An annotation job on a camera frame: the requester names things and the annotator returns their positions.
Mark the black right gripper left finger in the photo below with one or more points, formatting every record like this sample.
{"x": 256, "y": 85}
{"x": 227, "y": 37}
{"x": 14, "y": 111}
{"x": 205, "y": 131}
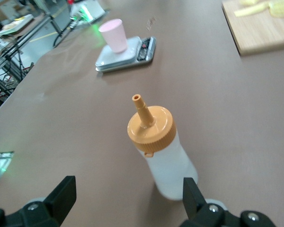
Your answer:
{"x": 59, "y": 201}

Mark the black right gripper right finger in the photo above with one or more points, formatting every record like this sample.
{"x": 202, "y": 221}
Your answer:
{"x": 196, "y": 208}

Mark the translucent sauce bottle orange cap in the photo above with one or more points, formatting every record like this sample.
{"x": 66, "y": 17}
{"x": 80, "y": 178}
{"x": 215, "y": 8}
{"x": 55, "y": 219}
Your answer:
{"x": 165, "y": 165}

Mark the pink plastic cup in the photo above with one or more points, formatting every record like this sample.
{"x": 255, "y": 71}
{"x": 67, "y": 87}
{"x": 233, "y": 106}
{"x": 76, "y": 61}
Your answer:
{"x": 114, "y": 37}

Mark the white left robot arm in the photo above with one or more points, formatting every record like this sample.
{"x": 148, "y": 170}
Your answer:
{"x": 90, "y": 9}

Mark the silver digital kitchen scale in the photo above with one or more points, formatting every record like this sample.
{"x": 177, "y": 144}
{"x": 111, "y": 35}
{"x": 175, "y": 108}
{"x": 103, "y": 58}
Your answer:
{"x": 123, "y": 59}

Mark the white tray with items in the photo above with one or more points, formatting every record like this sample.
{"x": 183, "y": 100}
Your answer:
{"x": 19, "y": 22}

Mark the wooden cutting board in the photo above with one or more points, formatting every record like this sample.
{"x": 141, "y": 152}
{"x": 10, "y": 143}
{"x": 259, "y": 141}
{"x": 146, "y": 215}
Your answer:
{"x": 262, "y": 33}

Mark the yellow plastic knife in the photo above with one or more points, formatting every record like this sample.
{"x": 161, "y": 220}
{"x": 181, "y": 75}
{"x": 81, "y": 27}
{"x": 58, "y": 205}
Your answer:
{"x": 251, "y": 9}

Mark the lemon slice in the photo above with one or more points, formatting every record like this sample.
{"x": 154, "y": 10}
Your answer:
{"x": 280, "y": 4}
{"x": 281, "y": 13}

